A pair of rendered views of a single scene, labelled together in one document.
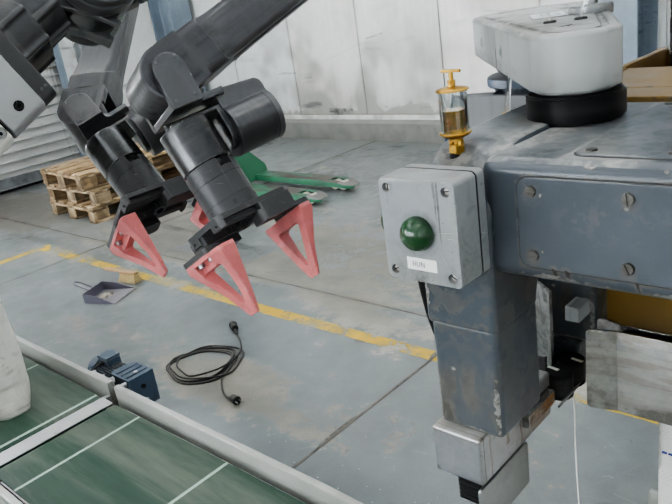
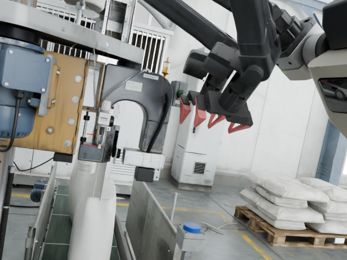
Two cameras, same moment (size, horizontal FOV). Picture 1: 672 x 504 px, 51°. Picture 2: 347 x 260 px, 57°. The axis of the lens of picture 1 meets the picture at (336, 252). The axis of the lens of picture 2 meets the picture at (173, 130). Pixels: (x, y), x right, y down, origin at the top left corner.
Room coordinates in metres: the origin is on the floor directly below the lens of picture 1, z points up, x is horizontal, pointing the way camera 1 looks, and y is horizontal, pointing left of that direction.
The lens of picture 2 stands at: (1.58, 0.47, 1.25)
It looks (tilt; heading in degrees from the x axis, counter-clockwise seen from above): 5 degrees down; 208
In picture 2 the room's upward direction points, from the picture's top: 11 degrees clockwise
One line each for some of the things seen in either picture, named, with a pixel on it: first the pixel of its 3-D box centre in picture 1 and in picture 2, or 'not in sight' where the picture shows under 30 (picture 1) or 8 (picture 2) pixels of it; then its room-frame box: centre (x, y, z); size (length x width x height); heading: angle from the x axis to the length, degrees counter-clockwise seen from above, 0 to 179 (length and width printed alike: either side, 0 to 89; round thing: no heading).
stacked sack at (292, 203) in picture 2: not in sight; (278, 194); (-2.31, -0.10, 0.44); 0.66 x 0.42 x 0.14; 39
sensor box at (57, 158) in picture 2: not in sight; (63, 157); (0.81, -0.33, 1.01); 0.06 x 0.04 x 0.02; 135
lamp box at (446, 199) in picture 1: (434, 224); (177, 94); (0.55, -0.09, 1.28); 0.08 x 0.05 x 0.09; 45
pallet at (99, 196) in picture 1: (129, 175); not in sight; (6.37, 1.77, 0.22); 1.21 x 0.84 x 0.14; 135
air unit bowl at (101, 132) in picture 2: not in sight; (100, 135); (0.78, -0.21, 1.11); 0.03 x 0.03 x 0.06
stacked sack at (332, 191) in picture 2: not in sight; (324, 189); (-2.80, 0.35, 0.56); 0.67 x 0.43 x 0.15; 45
